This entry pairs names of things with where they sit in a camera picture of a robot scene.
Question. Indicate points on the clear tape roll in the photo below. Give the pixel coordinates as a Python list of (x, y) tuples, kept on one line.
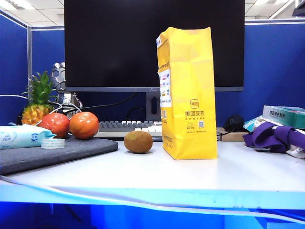
[(53, 143)]

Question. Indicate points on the small pineapple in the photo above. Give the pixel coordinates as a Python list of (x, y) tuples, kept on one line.
[(41, 90)]

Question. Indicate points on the white plush item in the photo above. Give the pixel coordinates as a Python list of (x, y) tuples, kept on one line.
[(296, 152)]

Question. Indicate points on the gray partition post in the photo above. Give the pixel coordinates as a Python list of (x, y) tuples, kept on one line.
[(29, 59)]

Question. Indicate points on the brown kiwifruit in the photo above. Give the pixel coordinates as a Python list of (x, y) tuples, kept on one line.
[(138, 142)]

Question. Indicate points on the yellow paper bag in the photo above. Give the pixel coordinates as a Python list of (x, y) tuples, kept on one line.
[(190, 95)]

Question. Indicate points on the gray white keyboard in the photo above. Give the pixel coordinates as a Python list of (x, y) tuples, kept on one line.
[(114, 126)]

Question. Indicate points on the black computer monitor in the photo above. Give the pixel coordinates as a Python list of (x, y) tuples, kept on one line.
[(114, 47)]

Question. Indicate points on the black computer mouse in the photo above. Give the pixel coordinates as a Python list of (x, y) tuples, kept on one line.
[(233, 122)]

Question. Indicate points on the red orange tomato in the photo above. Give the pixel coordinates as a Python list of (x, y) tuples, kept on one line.
[(84, 125), (54, 124)]

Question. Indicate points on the purple cloth bag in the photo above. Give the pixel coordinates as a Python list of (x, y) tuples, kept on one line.
[(274, 138)]

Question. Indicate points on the teal medicine box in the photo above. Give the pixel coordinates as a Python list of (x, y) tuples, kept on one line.
[(286, 115)]

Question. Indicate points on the blue white wet wipes pack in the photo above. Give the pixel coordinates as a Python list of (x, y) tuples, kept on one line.
[(19, 136)]

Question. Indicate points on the light blue white pack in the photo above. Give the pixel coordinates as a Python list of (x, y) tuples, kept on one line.
[(252, 124)]

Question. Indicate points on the gray monitor stand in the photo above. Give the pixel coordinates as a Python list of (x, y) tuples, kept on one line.
[(148, 112)]

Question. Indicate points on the brown cardboard box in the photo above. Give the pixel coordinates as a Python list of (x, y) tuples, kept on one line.
[(232, 137)]

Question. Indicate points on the silver faceted figurine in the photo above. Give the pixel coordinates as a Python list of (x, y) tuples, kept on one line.
[(58, 76)]

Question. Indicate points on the gray felt laptop sleeve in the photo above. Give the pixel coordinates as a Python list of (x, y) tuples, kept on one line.
[(59, 155)]

